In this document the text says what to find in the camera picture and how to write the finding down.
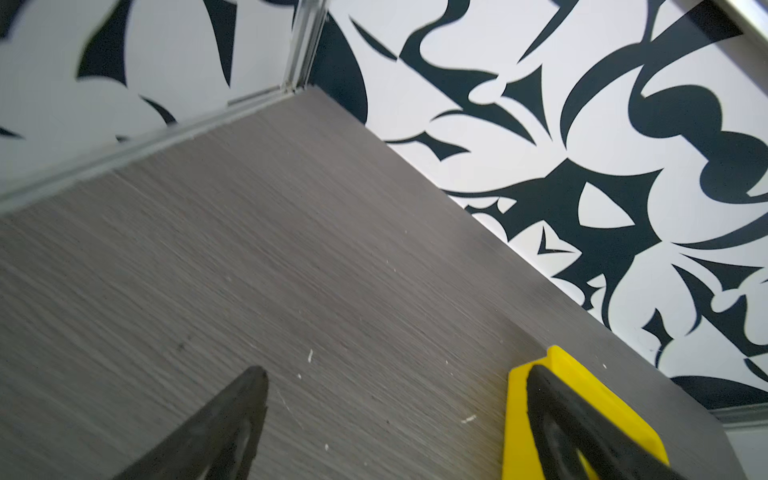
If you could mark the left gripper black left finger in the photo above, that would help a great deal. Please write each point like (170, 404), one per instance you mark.
(219, 441)

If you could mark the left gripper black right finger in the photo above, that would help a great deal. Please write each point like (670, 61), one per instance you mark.
(567, 429)

